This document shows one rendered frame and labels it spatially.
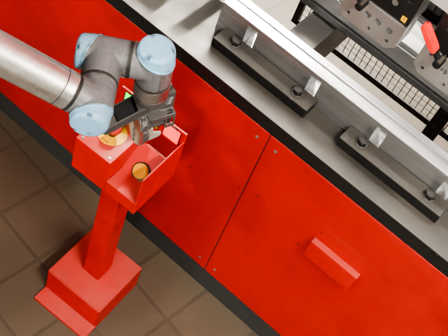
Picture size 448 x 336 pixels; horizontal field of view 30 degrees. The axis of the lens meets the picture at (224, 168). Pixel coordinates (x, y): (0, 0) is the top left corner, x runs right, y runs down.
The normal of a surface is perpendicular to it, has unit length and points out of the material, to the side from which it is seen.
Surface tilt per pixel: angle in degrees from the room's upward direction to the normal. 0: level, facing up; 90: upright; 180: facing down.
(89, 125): 90
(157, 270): 0
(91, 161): 90
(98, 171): 90
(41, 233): 0
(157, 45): 7
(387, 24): 90
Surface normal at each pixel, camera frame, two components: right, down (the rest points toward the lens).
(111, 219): -0.58, 0.59
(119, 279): 0.24, -0.54
